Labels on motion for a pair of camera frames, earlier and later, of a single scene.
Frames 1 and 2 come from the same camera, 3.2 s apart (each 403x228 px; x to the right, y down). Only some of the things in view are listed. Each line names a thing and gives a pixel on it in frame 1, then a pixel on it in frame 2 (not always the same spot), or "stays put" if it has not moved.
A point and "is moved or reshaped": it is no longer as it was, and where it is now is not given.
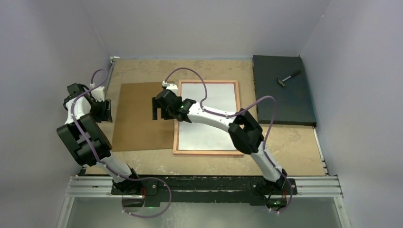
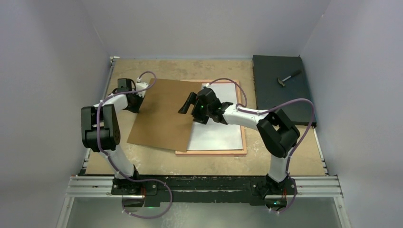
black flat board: [284, 78] stays put
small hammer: [281, 81] stays put
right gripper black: [157, 105] -> [196, 101]
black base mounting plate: [211, 189] stays put
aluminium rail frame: [91, 185] stays put
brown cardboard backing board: [134, 129] is moved or reshaped
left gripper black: [105, 115] -> [141, 100]
